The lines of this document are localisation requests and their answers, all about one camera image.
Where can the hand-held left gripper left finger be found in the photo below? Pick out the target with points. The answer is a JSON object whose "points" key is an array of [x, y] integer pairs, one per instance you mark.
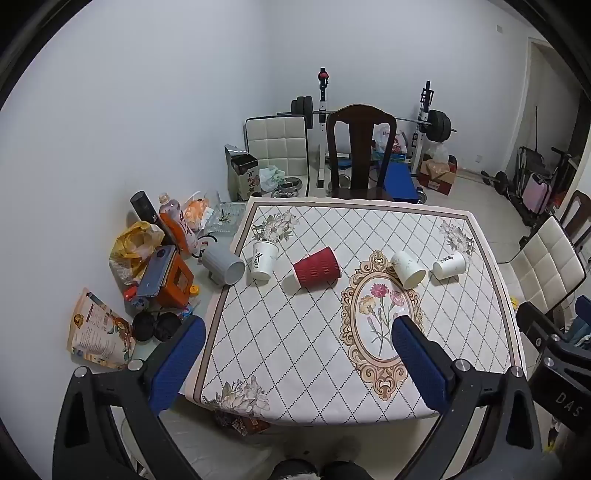
{"points": [[178, 364]]}

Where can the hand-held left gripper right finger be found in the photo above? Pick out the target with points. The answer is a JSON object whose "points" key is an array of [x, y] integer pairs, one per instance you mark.
{"points": [[420, 364]]}

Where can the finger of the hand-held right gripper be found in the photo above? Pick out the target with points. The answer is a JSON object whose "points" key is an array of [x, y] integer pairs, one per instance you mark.
{"points": [[538, 321]]}

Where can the white speckled paper cup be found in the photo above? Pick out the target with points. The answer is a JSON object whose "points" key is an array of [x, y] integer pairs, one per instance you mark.
{"points": [[408, 269]]}

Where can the small white printed paper cup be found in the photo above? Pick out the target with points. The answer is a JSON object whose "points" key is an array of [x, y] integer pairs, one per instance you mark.
{"points": [[449, 265]]}

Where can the red ribbed paper cup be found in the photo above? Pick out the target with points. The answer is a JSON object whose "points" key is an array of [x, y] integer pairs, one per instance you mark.
{"points": [[317, 273]]}

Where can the tall white printed paper cup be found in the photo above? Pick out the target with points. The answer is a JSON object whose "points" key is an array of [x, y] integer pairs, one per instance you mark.
{"points": [[264, 261]]}

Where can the black round lid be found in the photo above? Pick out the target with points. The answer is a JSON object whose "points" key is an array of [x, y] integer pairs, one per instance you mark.
{"points": [[167, 325], [143, 325]]}

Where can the blue cloth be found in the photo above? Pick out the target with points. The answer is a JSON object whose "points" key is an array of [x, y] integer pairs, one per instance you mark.
{"points": [[579, 323]]}

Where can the white cushioned chair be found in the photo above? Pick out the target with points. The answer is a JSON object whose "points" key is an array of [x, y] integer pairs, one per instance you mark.
{"points": [[277, 143], [540, 265]]}

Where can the floral printed tablecloth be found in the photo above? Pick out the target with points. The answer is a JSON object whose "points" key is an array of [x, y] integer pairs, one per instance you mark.
{"points": [[351, 332]]}

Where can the orange box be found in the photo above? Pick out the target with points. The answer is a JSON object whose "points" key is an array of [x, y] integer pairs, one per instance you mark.
{"points": [[173, 284]]}

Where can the colourful printed booklet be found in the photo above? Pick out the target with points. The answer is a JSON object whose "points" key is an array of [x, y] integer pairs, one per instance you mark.
{"points": [[99, 334]]}

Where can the brown printed box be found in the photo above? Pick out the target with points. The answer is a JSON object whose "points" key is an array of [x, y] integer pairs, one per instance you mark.
{"points": [[240, 422]]}

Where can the blue grey phone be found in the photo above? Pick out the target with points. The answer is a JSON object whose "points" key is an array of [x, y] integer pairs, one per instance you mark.
{"points": [[157, 272]]}

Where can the grey cylindrical mug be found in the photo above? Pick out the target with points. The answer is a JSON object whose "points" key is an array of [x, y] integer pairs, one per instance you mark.
{"points": [[224, 266]]}

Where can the dark wooden chair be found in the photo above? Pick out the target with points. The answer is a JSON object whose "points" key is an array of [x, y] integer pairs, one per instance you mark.
{"points": [[360, 152], [578, 214]]}

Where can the yellow plastic bag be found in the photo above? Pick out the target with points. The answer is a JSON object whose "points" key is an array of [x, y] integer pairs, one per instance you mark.
{"points": [[134, 251]]}

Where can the pink suitcase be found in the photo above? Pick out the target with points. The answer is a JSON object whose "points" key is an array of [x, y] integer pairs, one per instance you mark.
{"points": [[538, 191]]}

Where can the orange juice bottle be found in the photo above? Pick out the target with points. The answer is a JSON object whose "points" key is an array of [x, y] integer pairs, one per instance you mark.
{"points": [[176, 224]]}

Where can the black dumbbell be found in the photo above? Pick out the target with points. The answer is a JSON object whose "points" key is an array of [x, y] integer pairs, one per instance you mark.
{"points": [[496, 177]]}

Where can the orange snack packet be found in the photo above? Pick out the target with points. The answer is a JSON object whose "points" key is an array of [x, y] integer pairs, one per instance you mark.
{"points": [[196, 213]]}

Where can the black folding stroller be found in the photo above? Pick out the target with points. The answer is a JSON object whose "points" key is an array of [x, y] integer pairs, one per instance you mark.
{"points": [[531, 166]]}

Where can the clear glass ashtray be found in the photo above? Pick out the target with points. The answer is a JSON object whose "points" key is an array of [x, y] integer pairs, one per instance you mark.
{"points": [[226, 217]]}

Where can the black bottle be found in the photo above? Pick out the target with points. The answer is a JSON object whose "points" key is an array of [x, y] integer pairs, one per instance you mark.
{"points": [[145, 210]]}

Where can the brown cardboard box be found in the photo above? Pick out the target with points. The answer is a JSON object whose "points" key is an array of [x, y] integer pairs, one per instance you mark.
{"points": [[438, 174]]}

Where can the blue weight bench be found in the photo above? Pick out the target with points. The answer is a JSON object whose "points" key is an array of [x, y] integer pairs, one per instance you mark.
{"points": [[399, 182]]}

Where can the dark tea box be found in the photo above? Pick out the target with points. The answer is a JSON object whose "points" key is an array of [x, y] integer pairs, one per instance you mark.
{"points": [[242, 177]]}

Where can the white green plastic bag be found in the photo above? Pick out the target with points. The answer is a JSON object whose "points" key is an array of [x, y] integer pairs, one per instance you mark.
{"points": [[271, 177]]}

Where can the stainless steel bowl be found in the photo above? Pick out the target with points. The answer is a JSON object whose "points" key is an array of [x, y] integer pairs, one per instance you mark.
{"points": [[291, 185]]}

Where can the barbell with black plates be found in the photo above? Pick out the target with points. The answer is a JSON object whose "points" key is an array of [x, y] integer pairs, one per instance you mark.
{"points": [[438, 124]]}

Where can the white red plastic bag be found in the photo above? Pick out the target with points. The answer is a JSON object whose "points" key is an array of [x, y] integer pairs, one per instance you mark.
{"points": [[390, 138]]}

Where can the white barbell rack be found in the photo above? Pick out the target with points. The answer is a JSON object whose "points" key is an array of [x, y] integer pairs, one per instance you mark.
{"points": [[323, 134]]}

